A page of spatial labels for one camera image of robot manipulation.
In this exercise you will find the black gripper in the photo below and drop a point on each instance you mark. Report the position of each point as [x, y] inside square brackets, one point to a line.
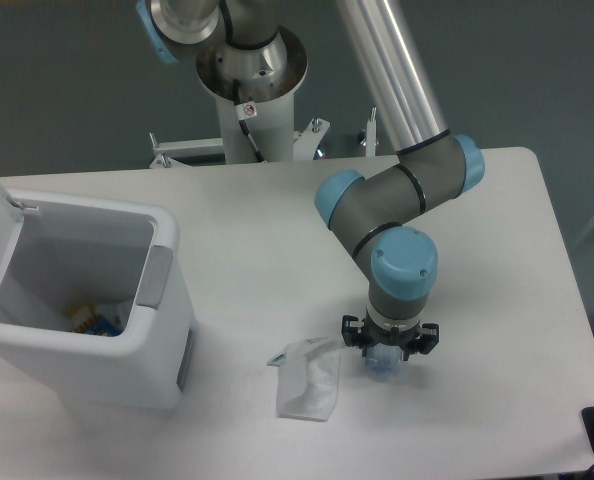
[420, 339]

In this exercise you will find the clear plastic water bottle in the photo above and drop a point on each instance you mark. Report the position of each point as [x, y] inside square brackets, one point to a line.
[385, 364]

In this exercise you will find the white plastic wrapper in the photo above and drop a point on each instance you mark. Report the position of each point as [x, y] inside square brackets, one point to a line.
[308, 378]

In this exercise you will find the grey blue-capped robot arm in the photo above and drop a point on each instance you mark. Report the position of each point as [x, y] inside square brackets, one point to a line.
[371, 216]

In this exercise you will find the colourful trash inside can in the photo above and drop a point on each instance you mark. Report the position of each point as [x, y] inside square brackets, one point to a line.
[97, 320]

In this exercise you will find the white trash can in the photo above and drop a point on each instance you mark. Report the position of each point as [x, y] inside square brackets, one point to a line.
[81, 250]

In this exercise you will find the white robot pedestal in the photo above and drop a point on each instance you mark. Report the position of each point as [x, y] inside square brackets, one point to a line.
[254, 88]

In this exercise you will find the white metal base frame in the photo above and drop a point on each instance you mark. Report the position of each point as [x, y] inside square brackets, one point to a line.
[275, 145]

